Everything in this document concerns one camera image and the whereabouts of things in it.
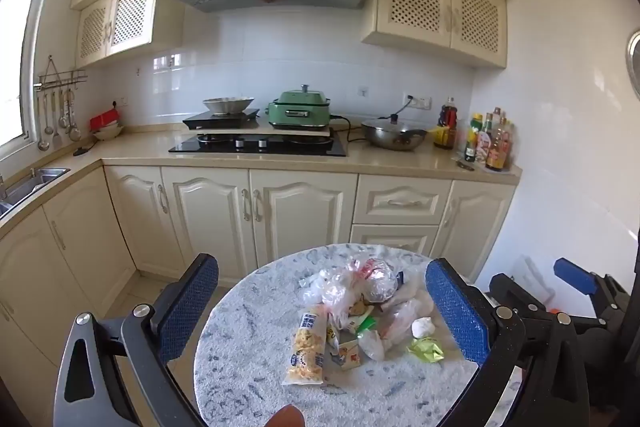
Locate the steel faucet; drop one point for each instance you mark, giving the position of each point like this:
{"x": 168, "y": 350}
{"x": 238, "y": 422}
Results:
{"x": 3, "y": 189}

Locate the small dark object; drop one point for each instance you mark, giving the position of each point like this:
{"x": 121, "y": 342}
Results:
{"x": 82, "y": 151}

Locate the steel kitchen sink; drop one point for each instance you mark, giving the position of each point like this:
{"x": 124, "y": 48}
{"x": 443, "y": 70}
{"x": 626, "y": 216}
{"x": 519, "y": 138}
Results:
{"x": 40, "y": 177}

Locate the crumpled foil wrapper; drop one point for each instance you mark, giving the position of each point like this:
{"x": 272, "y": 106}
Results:
{"x": 382, "y": 279}

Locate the white paper bag black print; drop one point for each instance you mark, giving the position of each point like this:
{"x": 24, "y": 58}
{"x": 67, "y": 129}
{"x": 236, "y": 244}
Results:
{"x": 532, "y": 274}

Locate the double white wall outlet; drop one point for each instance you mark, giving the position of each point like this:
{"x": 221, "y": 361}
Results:
{"x": 420, "y": 102}

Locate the large dark oil bottle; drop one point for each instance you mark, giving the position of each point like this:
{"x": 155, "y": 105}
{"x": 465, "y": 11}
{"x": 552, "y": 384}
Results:
{"x": 446, "y": 127}

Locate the small clear plastic bag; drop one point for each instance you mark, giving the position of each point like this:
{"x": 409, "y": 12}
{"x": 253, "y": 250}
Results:
{"x": 371, "y": 346}

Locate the narrow cream lattice door cabinet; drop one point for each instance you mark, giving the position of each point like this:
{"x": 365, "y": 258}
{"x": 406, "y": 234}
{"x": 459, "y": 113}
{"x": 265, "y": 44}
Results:
{"x": 120, "y": 19}

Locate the round silver wall plate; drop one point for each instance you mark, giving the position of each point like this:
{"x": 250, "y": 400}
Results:
{"x": 635, "y": 67}

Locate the yellow-green crumpled wrapper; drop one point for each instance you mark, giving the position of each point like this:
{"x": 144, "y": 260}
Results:
{"x": 425, "y": 349}

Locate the yellow packet with black print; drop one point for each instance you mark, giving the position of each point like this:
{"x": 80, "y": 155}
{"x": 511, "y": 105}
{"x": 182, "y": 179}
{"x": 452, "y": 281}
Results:
{"x": 331, "y": 334}

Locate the clear popcorn snack packet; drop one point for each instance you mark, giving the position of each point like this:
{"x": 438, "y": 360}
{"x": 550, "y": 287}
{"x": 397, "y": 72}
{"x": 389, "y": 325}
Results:
{"x": 305, "y": 352}

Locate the steel wall utensil rack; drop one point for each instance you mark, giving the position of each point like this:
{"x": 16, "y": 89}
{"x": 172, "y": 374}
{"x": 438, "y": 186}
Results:
{"x": 62, "y": 79}

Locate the crumpled white tissue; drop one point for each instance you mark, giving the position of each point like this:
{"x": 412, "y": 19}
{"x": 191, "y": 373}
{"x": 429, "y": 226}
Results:
{"x": 422, "y": 328}

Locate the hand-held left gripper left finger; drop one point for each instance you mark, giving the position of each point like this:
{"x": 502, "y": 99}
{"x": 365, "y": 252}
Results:
{"x": 192, "y": 302}

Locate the steel kettle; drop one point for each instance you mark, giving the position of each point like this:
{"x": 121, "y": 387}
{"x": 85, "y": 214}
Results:
{"x": 395, "y": 137}

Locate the kitchen window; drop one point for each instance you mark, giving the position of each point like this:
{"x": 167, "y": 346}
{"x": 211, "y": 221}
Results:
{"x": 15, "y": 57}

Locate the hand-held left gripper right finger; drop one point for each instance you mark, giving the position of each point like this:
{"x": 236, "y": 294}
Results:
{"x": 455, "y": 312}

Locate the white bowl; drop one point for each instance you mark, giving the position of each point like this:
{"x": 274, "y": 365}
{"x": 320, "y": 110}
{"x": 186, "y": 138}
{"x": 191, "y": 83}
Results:
{"x": 109, "y": 133}

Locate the row of sauce bottles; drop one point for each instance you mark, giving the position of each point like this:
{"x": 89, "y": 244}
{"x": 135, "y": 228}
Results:
{"x": 492, "y": 147}

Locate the person's left hand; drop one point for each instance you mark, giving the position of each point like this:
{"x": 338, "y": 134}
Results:
{"x": 285, "y": 418}

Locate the large clear plastic bag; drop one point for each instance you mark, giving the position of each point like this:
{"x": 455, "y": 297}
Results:
{"x": 410, "y": 302}

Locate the clear red print plastic bag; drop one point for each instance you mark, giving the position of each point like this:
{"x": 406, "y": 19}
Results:
{"x": 345, "y": 292}

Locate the green electric cooking pot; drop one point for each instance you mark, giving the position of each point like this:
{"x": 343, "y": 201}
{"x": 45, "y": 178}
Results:
{"x": 300, "y": 109}

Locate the black induction cooker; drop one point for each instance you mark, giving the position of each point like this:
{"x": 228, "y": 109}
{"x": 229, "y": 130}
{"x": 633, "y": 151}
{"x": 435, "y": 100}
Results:
{"x": 220, "y": 121}

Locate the beige kitchen countertop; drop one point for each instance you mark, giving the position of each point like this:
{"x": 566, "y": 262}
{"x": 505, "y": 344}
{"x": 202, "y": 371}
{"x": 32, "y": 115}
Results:
{"x": 390, "y": 163}

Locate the hanging steel utensil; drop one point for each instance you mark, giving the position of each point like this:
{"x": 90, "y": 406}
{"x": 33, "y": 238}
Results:
{"x": 63, "y": 121}
{"x": 56, "y": 138}
{"x": 74, "y": 133}
{"x": 43, "y": 142}

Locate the cream lower kitchen cabinets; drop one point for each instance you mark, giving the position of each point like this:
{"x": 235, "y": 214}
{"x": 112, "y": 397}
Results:
{"x": 210, "y": 217}

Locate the clear mesh plastic cover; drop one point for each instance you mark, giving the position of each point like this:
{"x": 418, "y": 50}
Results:
{"x": 317, "y": 287}

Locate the black glass gas stove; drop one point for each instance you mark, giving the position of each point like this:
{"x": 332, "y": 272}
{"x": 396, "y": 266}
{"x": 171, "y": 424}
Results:
{"x": 260, "y": 148}

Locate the red container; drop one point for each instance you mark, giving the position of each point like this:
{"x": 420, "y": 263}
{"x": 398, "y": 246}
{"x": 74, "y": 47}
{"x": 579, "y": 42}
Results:
{"x": 104, "y": 120}

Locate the steel basin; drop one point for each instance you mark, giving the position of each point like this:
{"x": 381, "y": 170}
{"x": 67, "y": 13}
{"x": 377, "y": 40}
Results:
{"x": 227, "y": 105}

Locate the cream cabinet drawer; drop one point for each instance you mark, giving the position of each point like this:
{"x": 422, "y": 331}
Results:
{"x": 395, "y": 239}
{"x": 400, "y": 202}

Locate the wide cream lattice door cabinet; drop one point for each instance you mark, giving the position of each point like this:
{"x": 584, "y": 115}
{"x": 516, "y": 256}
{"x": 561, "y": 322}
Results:
{"x": 435, "y": 7}

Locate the small green packet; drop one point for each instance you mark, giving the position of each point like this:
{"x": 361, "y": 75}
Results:
{"x": 366, "y": 324}

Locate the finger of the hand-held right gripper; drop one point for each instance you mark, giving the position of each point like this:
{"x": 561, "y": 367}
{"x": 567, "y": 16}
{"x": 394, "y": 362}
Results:
{"x": 572, "y": 269}
{"x": 515, "y": 292}

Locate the small cartoon print packet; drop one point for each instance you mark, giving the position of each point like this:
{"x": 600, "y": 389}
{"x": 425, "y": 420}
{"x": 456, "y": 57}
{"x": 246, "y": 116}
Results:
{"x": 347, "y": 353}

